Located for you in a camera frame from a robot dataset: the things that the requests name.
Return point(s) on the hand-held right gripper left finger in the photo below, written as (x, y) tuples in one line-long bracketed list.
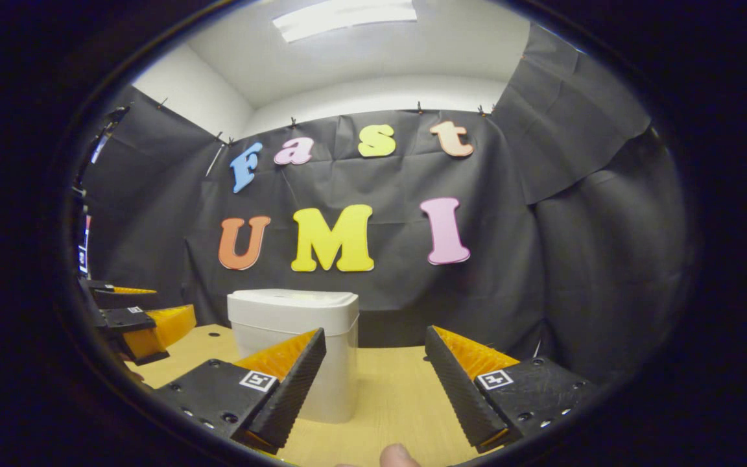
[(292, 389)]

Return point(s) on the white desktop garbage bin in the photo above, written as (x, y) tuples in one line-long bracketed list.
[(296, 311)]

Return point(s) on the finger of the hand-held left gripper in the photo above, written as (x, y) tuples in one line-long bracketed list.
[(120, 297), (153, 331)]

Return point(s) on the wooden desktop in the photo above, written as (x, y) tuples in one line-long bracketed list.
[(399, 402)]

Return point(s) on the black backdrop cloth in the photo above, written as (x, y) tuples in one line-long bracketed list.
[(509, 227)]

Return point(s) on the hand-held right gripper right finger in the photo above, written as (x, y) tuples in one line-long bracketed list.
[(458, 389)]

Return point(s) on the ceiling light panel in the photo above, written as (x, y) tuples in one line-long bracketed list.
[(344, 19)]

